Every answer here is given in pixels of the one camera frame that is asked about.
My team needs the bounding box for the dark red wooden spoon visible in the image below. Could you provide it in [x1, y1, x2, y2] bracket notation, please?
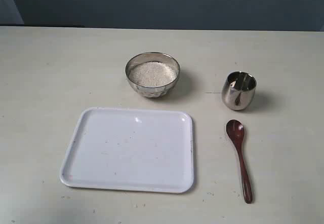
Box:
[226, 119, 253, 204]

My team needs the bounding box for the steel bowl of rice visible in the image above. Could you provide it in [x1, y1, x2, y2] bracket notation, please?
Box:
[125, 52, 180, 98]

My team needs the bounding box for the steel cup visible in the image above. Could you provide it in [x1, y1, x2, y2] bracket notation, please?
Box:
[221, 71, 257, 110]

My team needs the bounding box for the white plastic tray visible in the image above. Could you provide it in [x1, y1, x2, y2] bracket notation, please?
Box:
[59, 107, 194, 194]

